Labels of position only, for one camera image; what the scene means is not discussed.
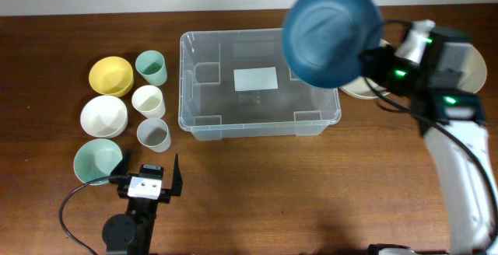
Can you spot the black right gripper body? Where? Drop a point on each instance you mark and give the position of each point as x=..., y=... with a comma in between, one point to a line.
x=395, y=74

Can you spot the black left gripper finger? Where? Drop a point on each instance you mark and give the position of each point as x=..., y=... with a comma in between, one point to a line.
x=177, y=181
x=122, y=167

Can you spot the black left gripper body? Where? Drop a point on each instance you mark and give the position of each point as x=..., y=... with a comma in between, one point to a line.
x=165, y=195

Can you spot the beige bowl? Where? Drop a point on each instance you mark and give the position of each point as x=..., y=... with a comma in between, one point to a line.
x=475, y=72
x=360, y=90

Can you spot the dark blue bowl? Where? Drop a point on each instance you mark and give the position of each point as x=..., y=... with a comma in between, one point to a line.
x=322, y=39

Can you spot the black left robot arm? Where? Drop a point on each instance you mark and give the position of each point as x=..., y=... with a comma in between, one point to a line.
x=132, y=231

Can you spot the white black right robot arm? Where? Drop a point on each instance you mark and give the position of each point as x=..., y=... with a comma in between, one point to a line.
x=426, y=69

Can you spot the mint green bowl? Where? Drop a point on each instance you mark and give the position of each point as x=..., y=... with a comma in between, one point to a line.
x=96, y=159

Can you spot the grey translucent cup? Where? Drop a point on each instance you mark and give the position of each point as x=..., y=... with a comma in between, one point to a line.
x=154, y=134

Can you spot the white bowl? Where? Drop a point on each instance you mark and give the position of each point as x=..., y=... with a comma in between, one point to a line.
x=104, y=117

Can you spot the cream cup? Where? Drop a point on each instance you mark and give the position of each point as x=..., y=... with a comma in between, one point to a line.
x=148, y=101

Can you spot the yellow bowl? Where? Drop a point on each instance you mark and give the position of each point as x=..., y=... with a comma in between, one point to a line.
x=112, y=76

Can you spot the mint green cup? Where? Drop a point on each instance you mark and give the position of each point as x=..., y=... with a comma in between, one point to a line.
x=151, y=66

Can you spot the clear plastic storage bin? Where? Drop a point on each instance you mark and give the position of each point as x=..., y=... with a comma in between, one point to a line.
x=211, y=109

